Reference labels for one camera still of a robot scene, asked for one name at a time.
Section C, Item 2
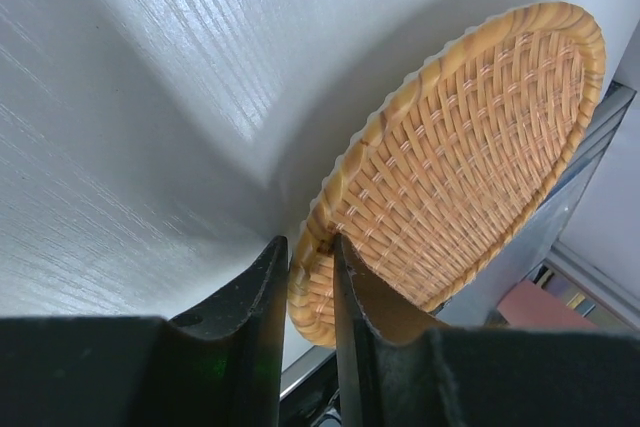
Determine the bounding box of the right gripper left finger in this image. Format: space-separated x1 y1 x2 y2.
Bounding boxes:
1 236 288 426

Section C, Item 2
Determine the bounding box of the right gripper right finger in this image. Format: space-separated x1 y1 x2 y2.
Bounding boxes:
333 235 639 426

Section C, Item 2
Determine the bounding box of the round woven wicker plate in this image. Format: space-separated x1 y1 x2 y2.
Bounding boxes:
288 1 606 348

